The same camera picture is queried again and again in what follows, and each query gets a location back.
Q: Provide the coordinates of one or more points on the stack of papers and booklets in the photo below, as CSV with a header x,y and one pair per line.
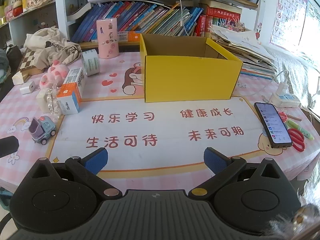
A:
x,y
250,55

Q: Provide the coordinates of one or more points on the green highlighter pen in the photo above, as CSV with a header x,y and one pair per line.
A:
x,y
300,129

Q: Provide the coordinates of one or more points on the clear printed tape roll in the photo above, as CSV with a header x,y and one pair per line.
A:
x,y
93,62

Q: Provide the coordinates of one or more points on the side shelf unit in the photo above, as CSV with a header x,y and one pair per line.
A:
x,y
30,17

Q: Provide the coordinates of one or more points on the red thick dictionary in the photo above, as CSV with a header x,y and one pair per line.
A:
x,y
222,12

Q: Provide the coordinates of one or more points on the pink checkered desktop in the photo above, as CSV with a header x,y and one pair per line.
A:
x,y
160,110

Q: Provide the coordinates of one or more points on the white power strip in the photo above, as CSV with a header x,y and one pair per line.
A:
x,y
287,100

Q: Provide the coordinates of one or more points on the grey furry sleeve cuff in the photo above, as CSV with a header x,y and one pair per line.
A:
x,y
295,222

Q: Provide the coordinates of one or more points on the row of colourful books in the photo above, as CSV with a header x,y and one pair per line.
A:
x,y
140,17

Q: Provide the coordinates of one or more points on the red narrow book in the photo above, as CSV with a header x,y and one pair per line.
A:
x,y
201,26

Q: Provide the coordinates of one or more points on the cream rectangular block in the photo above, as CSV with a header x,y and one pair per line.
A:
x,y
20,78

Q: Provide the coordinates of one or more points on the red scissors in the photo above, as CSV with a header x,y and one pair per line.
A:
x,y
296,133

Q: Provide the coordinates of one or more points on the colourful craft pile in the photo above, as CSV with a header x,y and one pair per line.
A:
x,y
228,25

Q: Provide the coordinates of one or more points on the alphabet wall poster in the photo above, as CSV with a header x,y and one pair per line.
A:
x,y
287,12

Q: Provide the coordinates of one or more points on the white charger adapter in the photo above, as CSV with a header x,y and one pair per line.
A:
x,y
28,88

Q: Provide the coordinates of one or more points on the purple toy car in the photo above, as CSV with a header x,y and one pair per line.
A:
x,y
42,131

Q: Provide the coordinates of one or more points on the orange white toothpaste box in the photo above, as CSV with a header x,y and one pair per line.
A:
x,y
127,36

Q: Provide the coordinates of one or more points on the white plug charger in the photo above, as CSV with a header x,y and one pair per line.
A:
x,y
283,87

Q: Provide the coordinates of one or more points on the pink cylindrical tin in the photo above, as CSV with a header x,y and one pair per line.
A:
x,y
107,38

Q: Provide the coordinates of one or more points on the pink plush toy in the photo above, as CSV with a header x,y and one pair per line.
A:
x,y
56,73

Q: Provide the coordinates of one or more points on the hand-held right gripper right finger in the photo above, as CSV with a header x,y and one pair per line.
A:
x,y
215,162

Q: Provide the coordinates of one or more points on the yellow cardboard box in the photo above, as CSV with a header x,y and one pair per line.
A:
x,y
187,80

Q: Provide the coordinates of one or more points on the black smartphone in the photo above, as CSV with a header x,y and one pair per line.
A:
x,y
272,123

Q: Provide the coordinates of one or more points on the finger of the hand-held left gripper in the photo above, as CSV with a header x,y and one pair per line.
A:
x,y
8,146

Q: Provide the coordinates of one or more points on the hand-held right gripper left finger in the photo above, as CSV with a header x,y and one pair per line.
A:
x,y
96,160

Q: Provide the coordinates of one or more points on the wooden chess board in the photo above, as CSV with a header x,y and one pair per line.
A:
x,y
27,58

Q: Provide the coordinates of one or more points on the beige cloth bag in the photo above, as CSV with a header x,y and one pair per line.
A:
x,y
47,42

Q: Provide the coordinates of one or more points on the dark bag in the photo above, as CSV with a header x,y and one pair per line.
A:
x,y
10,60

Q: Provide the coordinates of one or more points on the orange blue carton box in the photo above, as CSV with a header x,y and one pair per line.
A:
x,y
67,105

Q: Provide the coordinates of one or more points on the open grey book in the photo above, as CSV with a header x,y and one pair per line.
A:
x,y
81,11

